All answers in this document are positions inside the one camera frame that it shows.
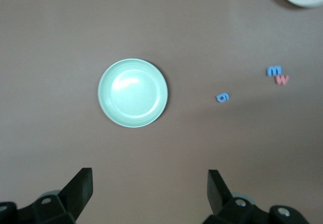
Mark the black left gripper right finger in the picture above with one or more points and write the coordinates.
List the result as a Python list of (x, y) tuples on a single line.
[(222, 196)]

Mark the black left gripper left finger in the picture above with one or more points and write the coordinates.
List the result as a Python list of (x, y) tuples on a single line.
[(73, 196)]

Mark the light blue foam letter g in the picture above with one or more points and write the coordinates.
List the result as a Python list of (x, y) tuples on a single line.
[(218, 98)]

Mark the pink foam letter w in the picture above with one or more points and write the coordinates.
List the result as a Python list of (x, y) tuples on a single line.
[(282, 82)]

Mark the light blue foam letter m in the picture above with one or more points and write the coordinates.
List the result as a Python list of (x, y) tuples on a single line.
[(273, 68)]

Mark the pale green round plate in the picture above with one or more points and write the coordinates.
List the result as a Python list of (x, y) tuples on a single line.
[(132, 92)]

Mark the brown table cover sheet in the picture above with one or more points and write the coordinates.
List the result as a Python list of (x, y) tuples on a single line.
[(75, 32)]

